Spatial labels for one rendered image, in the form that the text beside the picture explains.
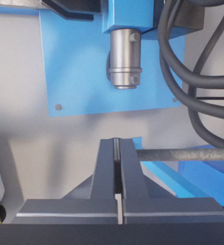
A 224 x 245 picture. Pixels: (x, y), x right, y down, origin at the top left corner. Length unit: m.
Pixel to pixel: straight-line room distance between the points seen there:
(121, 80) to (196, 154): 0.45
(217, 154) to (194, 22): 0.51
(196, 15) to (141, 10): 0.17
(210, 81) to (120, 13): 0.36
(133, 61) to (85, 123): 0.63
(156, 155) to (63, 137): 0.99
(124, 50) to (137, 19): 0.09
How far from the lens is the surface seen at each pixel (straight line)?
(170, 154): 0.18
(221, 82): 0.32
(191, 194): 0.83
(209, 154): 0.20
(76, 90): 0.97
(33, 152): 1.17
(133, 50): 0.61
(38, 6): 0.98
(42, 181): 1.25
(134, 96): 1.08
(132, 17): 0.60
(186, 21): 0.64
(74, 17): 0.66
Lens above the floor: 1.08
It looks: 66 degrees down
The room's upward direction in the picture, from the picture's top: 124 degrees clockwise
